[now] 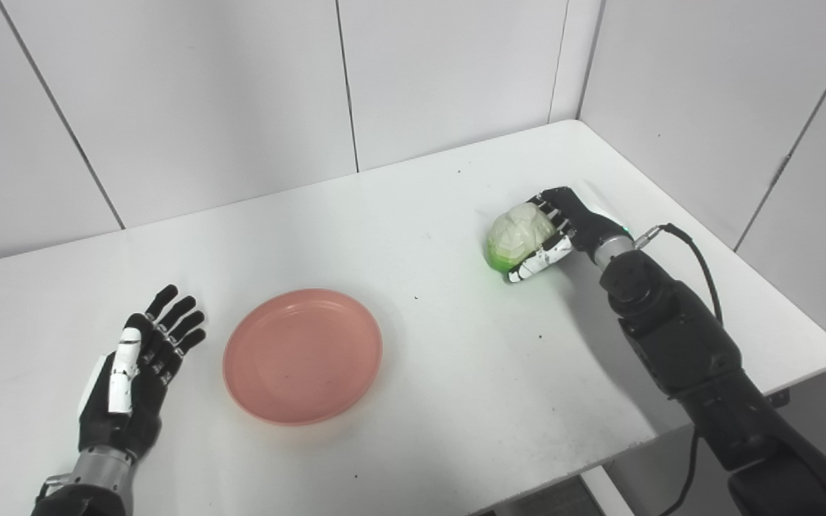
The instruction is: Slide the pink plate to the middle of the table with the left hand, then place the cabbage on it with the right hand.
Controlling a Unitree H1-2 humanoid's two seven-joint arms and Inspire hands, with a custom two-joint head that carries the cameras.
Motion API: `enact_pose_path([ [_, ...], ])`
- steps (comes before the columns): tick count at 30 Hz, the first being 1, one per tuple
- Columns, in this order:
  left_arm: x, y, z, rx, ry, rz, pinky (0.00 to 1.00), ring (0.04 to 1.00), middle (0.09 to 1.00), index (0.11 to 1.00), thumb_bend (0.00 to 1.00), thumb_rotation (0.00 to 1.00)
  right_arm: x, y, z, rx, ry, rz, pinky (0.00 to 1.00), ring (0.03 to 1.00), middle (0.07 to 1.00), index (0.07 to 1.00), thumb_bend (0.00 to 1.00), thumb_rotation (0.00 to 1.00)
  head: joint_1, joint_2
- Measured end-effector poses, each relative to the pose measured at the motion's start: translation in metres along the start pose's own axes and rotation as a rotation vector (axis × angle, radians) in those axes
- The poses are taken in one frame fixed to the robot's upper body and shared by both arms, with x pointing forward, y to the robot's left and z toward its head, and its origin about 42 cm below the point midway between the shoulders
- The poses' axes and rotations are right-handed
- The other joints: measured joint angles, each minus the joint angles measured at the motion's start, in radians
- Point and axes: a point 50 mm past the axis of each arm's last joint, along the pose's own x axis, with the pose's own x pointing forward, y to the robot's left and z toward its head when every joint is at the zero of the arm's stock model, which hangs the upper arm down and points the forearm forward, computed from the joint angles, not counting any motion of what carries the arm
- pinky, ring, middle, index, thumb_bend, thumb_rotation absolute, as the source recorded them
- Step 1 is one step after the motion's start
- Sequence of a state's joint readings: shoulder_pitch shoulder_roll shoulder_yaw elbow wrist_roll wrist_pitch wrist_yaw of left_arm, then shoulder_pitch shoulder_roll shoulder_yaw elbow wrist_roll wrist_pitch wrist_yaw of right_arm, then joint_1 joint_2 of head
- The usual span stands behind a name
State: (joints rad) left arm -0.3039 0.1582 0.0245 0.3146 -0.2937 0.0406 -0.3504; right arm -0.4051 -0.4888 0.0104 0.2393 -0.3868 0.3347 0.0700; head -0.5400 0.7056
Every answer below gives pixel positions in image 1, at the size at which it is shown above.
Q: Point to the white table leg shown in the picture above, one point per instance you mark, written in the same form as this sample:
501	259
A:
610	494

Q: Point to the green white cabbage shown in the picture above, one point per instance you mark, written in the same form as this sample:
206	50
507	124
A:
517	233

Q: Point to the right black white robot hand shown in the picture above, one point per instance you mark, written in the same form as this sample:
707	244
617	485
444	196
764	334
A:
585	222

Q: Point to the pink round plate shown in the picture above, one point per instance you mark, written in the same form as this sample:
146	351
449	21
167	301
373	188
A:
302	358

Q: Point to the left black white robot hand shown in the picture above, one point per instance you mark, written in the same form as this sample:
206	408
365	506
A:
108	419

